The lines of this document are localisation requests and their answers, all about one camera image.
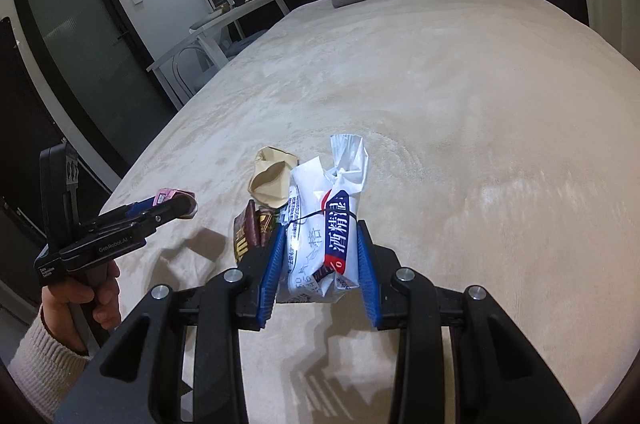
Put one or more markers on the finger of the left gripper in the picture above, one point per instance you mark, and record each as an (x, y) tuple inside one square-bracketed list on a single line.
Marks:
[(148, 222), (121, 216)]

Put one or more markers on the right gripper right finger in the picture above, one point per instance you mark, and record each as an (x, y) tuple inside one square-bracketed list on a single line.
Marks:
[(376, 269)]

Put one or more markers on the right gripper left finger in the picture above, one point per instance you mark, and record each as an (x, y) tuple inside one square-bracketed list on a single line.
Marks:
[(261, 268)]

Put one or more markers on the pink small wrapper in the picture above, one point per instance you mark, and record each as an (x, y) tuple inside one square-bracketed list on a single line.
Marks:
[(188, 206)]

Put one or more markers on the dark red snack wrapper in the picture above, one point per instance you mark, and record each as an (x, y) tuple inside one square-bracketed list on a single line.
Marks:
[(252, 229)]

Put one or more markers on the white alcohol wipes packet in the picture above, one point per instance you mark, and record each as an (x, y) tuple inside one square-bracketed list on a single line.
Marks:
[(321, 257)]

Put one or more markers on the left hand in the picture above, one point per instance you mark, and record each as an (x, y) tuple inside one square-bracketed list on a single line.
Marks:
[(57, 315)]

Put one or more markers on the crumpled beige paper cup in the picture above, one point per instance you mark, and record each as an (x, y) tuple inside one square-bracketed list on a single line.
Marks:
[(271, 178)]

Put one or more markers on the beige knit left sleeve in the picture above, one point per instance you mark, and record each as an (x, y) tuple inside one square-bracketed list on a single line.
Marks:
[(44, 370)]

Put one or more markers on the white metal chair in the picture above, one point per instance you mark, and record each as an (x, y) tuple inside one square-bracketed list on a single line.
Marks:
[(193, 68)]

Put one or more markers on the beige plush bed blanket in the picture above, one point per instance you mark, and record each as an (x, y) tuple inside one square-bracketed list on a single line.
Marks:
[(504, 151)]

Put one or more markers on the white desk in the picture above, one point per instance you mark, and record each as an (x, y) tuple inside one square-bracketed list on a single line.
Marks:
[(166, 68)]

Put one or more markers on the dark glass door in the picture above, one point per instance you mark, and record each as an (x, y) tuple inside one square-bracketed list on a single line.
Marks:
[(96, 66)]

